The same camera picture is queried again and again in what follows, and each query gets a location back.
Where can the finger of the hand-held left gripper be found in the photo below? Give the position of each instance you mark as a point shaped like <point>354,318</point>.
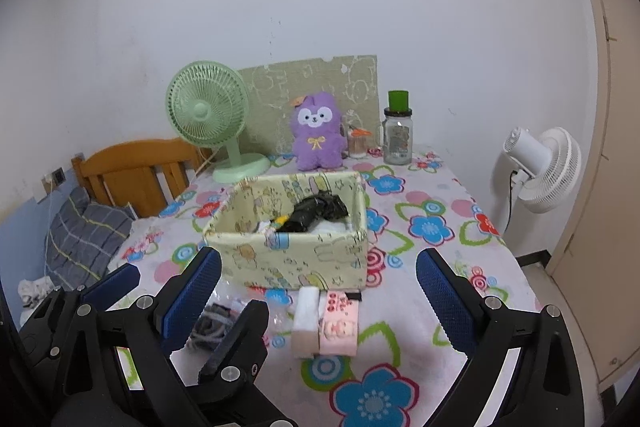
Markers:
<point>235,342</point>
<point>112,282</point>

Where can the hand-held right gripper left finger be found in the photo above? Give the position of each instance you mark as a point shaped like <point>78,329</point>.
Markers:
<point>192,302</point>

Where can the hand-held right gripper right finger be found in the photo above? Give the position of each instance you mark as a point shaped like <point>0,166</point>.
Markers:
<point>445,302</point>

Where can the beige tissue packet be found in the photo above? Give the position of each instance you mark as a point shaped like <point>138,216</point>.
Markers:
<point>306,322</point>

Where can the yellow patterned storage box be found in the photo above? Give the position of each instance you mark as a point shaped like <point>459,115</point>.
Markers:
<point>300,264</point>

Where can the pink tissue packet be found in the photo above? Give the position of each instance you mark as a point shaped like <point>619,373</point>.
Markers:
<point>340,327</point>

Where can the black plastic bag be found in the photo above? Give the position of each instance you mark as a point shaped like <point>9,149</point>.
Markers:
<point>315,212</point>

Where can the clear plastic bag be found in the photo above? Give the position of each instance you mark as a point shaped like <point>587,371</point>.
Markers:
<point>277,312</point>

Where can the grey plaid pillow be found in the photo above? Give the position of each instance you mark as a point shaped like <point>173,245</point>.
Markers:
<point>85,232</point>

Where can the white crumpled cloth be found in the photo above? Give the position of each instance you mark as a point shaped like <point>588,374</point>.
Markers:
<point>32,291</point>

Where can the light blue bed sheet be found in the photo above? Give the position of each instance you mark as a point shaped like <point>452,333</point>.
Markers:
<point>25,232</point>

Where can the wooden headboard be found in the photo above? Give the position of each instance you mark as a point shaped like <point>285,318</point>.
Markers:
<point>130,162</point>

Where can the glass jar green lid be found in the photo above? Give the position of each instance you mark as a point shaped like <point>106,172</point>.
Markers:
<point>397,142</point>

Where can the white standing fan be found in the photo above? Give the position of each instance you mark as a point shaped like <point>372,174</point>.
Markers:
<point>550,172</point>

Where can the small glass cup orange lid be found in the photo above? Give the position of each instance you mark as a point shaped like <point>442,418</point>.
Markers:
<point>356,147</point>

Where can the beige door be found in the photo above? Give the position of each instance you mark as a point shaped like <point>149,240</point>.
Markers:
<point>610,207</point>

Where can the green desk fan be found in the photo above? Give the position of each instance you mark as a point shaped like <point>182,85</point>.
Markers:
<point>205,107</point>

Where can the purple plush toy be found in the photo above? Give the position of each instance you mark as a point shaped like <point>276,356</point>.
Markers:
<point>317,142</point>

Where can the green patterned board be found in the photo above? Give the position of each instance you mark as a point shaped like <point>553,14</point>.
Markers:
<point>280,82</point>

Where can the wall socket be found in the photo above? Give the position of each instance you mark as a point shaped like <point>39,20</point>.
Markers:
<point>57,177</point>

